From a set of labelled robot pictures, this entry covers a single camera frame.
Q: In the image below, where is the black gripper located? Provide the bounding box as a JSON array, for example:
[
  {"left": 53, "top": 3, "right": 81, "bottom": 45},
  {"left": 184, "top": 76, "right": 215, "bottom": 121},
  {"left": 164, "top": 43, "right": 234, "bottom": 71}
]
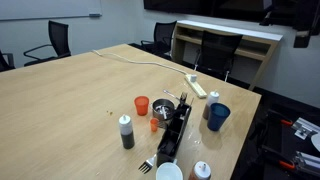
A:
[{"left": 293, "top": 33, "right": 313, "bottom": 49}]

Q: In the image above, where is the black cutlery rack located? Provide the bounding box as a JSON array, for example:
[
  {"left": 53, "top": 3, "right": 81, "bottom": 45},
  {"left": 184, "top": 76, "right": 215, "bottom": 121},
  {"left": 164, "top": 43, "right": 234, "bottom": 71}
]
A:
[{"left": 155, "top": 96, "right": 193, "bottom": 168}]

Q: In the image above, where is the wooden console with white top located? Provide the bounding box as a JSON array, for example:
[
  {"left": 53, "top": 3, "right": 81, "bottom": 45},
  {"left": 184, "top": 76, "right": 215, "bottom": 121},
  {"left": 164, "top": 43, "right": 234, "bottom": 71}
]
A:
[{"left": 171, "top": 19, "right": 284, "bottom": 91}]

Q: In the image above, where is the white round disc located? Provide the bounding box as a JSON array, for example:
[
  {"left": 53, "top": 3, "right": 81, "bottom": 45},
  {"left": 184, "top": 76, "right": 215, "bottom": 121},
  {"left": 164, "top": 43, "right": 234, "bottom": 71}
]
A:
[{"left": 310, "top": 132, "right": 320, "bottom": 153}]

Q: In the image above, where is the squeeze bottle with brown sauce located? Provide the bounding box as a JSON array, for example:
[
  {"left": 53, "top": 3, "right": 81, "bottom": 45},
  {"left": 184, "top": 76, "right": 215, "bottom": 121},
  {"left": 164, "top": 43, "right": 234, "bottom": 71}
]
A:
[{"left": 202, "top": 89, "right": 221, "bottom": 121}]

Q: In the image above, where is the blue plastic cup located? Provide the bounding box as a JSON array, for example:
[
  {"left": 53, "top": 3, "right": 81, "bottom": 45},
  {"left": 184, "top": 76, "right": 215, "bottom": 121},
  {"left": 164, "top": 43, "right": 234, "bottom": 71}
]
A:
[{"left": 206, "top": 102, "right": 232, "bottom": 132}]

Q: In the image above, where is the white power strip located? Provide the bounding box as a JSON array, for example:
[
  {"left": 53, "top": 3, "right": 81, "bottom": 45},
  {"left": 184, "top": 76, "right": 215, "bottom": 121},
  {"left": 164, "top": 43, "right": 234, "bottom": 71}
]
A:
[{"left": 184, "top": 73, "right": 208, "bottom": 100}]

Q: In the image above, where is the long silver metal utensil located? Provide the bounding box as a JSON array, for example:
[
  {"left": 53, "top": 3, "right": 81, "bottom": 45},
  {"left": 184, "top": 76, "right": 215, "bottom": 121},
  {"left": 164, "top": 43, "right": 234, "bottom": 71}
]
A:
[{"left": 162, "top": 88, "right": 181, "bottom": 101}]

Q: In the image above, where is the round metal bowl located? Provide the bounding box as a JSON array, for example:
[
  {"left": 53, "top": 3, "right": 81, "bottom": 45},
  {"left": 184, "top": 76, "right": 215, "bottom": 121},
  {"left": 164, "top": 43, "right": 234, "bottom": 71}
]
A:
[{"left": 151, "top": 98, "right": 176, "bottom": 123}]

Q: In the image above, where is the squeeze bottle with orange sauce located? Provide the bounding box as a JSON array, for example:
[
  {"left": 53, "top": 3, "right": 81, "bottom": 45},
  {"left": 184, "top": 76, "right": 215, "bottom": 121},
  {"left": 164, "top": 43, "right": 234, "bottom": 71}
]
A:
[{"left": 188, "top": 160, "right": 212, "bottom": 180}]

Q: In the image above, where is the small orange plastic cup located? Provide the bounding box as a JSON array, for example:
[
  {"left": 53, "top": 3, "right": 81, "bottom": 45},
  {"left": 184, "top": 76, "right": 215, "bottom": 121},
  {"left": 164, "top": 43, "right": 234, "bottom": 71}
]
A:
[{"left": 149, "top": 117, "right": 160, "bottom": 133}]

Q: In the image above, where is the large orange plastic cup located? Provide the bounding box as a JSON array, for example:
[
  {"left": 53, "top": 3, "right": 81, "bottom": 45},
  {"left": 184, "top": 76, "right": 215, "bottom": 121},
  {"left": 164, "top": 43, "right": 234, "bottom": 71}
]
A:
[{"left": 134, "top": 95, "right": 150, "bottom": 117}]

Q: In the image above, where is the white cup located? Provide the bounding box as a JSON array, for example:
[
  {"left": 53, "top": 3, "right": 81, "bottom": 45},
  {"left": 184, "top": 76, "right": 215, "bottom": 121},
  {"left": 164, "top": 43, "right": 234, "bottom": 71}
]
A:
[{"left": 155, "top": 159, "right": 184, "bottom": 180}]

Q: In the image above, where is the silver metal fork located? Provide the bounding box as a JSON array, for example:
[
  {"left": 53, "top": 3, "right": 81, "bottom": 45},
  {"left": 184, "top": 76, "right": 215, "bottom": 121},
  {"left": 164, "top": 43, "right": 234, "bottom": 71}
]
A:
[{"left": 138, "top": 153, "right": 158, "bottom": 175}]

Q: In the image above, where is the squeeze bottle with black sauce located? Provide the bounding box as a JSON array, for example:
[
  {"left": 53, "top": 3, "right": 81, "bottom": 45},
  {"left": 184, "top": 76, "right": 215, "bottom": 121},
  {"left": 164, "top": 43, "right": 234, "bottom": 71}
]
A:
[{"left": 118, "top": 113, "right": 136, "bottom": 150}]

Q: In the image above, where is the black office chair with armrests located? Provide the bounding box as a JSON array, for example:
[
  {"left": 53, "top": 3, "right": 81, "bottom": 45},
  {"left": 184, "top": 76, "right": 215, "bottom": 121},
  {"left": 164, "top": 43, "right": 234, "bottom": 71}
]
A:
[{"left": 23, "top": 19, "right": 72, "bottom": 67}]

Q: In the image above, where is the orange clamp handle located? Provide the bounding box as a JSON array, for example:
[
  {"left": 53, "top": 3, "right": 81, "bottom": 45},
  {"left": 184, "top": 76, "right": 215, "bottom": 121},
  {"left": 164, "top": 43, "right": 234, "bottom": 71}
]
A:
[
  {"left": 278, "top": 160, "right": 296, "bottom": 170},
  {"left": 279, "top": 118, "right": 294, "bottom": 127}
]

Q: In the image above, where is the black wall screen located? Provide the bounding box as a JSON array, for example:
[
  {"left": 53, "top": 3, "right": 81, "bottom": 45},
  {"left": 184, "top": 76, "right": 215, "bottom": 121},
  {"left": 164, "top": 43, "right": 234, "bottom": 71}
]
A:
[{"left": 143, "top": 0, "right": 320, "bottom": 33}]

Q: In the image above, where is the white power cable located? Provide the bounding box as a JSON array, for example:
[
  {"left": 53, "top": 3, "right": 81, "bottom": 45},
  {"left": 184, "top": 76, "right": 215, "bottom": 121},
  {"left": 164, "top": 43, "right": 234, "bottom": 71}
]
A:
[{"left": 91, "top": 49, "right": 188, "bottom": 76}]

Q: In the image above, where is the white wall whiteboard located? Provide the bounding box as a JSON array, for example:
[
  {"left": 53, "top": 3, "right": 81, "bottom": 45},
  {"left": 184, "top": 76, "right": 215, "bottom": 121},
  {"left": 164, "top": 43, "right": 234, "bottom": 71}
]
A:
[{"left": 0, "top": 0, "right": 103, "bottom": 22}]

